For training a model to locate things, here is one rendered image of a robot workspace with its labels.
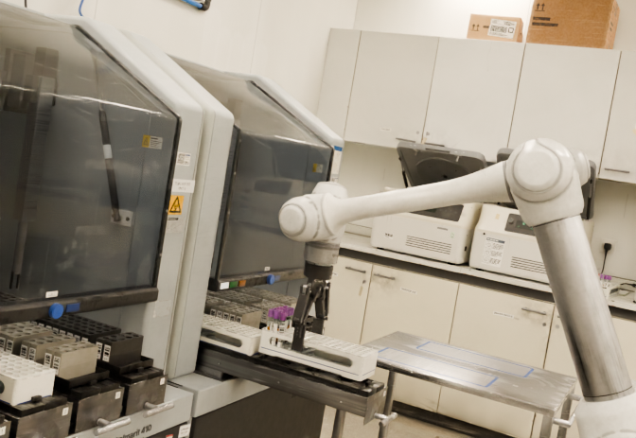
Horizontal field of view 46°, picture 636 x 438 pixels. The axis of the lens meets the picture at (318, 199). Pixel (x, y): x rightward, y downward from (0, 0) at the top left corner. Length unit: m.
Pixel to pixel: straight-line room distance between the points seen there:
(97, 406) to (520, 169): 0.99
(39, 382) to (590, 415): 1.09
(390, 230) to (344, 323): 0.61
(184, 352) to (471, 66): 3.00
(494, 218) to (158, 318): 2.64
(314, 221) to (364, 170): 3.36
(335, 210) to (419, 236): 2.54
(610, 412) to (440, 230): 2.71
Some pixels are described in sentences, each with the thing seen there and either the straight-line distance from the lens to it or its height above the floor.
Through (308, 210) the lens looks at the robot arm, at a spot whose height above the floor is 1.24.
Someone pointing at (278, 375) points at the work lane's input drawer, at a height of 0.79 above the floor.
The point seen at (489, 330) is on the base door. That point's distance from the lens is 4.22.
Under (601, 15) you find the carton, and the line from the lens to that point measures 4.56.
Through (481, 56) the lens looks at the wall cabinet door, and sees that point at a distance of 4.59.
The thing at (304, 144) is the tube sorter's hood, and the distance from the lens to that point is 2.36.
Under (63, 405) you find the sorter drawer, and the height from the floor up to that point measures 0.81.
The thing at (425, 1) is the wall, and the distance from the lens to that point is 5.14.
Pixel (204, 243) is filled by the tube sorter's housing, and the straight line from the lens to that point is 2.00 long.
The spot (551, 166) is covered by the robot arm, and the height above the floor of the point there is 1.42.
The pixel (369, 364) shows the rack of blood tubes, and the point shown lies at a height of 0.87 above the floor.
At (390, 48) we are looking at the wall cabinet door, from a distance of 4.77.
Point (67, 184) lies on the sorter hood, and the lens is 1.57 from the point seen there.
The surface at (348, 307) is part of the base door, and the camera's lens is 4.47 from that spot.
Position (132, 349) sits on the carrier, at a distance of 1.84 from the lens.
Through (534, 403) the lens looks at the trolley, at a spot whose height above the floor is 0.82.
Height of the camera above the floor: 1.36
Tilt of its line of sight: 3 degrees down
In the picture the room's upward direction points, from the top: 9 degrees clockwise
